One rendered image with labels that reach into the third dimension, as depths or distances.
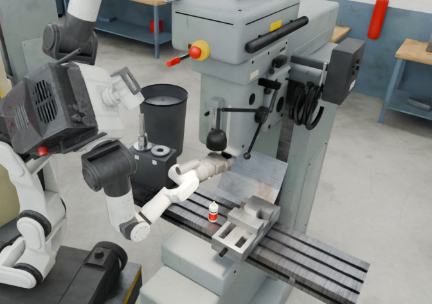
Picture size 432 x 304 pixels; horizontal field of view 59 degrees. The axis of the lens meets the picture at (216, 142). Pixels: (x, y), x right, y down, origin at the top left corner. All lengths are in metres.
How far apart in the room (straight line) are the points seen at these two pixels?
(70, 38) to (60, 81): 0.20
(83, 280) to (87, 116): 1.03
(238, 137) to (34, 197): 0.81
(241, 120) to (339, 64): 0.41
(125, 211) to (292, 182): 0.97
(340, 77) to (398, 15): 4.03
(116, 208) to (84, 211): 1.96
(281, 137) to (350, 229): 1.58
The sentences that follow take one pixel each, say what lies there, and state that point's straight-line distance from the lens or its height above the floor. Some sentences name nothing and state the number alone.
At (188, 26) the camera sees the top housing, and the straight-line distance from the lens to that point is 1.23.
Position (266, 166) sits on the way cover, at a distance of 1.99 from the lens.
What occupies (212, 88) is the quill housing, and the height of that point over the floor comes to 1.57.
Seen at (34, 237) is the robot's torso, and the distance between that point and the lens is 1.71.
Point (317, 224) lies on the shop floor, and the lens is 3.26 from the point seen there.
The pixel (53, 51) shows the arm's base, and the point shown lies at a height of 1.73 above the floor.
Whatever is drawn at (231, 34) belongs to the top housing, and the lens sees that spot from 1.15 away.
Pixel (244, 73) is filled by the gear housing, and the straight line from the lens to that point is 1.28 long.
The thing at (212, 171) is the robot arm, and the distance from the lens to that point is 1.53.
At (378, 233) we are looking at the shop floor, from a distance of 3.38.
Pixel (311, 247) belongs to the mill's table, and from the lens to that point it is 1.79.
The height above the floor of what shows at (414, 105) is 0.25.
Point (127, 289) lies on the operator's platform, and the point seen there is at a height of 0.40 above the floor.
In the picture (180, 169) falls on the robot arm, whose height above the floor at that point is 1.29.
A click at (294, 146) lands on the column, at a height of 1.17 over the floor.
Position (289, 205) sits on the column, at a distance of 2.10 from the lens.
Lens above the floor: 2.14
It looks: 32 degrees down
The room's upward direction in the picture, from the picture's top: 4 degrees clockwise
